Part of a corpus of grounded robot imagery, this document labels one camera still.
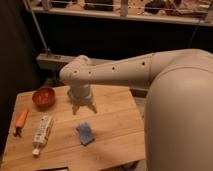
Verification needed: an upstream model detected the red ceramic bowl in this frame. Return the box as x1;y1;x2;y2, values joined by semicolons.
32;87;55;107

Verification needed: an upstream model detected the orange handled tool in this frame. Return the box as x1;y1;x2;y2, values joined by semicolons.
13;108;29;137

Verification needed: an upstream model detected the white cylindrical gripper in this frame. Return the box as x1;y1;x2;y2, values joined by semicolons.
67;85;97;115

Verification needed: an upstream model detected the blue cloth piece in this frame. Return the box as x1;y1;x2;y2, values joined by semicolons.
76;122;95;146

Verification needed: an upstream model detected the white toothpaste tube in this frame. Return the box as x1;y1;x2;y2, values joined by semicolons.
32;115;53;156

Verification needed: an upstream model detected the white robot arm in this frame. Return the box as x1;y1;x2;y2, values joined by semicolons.
60;49;213;171

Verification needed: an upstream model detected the wooden shelf ledge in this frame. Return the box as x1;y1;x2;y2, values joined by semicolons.
22;0;213;27

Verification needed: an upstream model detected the metal pole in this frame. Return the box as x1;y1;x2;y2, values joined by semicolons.
26;0;51;57

